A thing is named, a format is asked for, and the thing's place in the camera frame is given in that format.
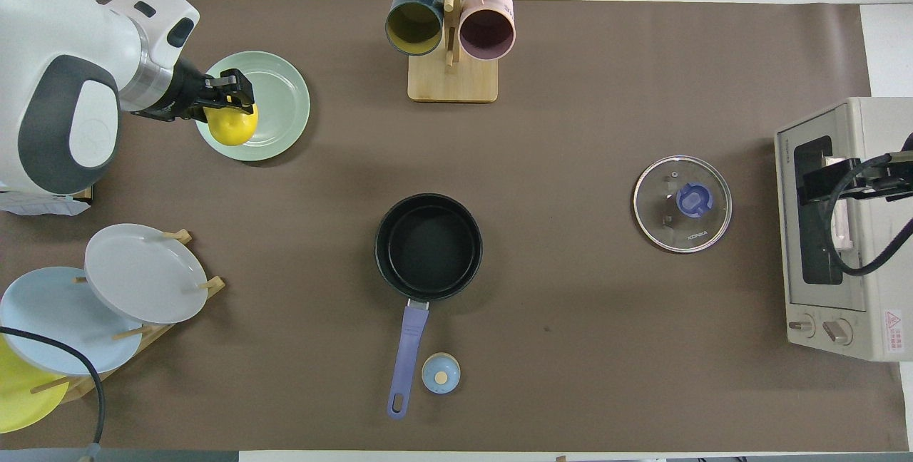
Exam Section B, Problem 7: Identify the wooden mug tree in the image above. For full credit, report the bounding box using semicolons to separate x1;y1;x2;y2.
383;0;521;103

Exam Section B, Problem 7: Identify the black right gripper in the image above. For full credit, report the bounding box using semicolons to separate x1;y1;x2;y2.
797;150;913;206

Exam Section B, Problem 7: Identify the light blue plate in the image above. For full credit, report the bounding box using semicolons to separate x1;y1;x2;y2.
0;266;143;377

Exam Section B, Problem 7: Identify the yellow plate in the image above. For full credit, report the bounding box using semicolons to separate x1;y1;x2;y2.
0;334;70;434

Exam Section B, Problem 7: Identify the glass lid blue knob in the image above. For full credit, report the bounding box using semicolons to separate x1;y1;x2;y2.
633;155;733;254

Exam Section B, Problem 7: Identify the grey plate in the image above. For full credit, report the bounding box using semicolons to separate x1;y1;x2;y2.
84;223;209;325

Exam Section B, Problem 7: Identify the brown table mat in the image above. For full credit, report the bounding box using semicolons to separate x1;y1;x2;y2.
0;0;910;452

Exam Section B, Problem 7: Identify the dark blue saucepan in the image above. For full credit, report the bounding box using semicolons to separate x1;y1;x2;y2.
374;193;484;420

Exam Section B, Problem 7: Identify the green plate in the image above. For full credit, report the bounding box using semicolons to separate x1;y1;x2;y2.
193;51;311;162

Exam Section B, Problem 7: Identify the blue call bell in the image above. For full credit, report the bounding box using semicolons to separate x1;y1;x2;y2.
422;352;461;395

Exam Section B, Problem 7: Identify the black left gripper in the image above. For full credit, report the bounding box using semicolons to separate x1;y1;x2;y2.
132;56;255;124

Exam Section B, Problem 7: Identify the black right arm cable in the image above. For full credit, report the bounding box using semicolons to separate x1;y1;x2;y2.
824;154;913;277

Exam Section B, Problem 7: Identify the wooden plate rack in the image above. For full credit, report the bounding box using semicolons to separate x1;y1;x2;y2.
29;229;226;404

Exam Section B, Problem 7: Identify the dark teal mug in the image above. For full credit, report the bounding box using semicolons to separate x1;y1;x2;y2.
385;0;444;56

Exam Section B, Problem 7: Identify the white crumpled cloth piece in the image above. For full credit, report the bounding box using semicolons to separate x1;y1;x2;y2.
0;191;91;217

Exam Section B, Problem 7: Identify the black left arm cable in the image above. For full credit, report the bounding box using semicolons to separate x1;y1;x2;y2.
0;327;106;462

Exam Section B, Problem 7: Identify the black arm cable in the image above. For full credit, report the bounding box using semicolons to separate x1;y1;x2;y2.
824;154;913;277
0;327;106;462

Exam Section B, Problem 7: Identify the beige toaster oven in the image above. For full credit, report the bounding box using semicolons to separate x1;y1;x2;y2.
775;96;913;363

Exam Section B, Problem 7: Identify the pink ribbed mug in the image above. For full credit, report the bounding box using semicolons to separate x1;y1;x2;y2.
459;0;516;61

